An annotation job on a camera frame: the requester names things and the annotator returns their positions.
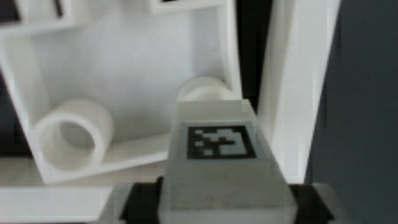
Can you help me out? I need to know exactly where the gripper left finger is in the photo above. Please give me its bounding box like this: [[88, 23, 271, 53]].
[[95, 182, 165, 224]]

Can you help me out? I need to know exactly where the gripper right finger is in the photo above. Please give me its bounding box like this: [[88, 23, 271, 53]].
[[289, 183, 342, 224]]

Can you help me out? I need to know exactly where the white tagged chair leg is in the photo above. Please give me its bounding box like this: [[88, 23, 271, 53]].
[[158, 77, 296, 224]]

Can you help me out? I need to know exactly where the white chair seat panel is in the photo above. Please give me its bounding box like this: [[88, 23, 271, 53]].
[[0, 0, 241, 183]]

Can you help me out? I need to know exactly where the white fence wall rail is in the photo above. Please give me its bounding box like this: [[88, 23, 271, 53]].
[[257, 0, 341, 183]]

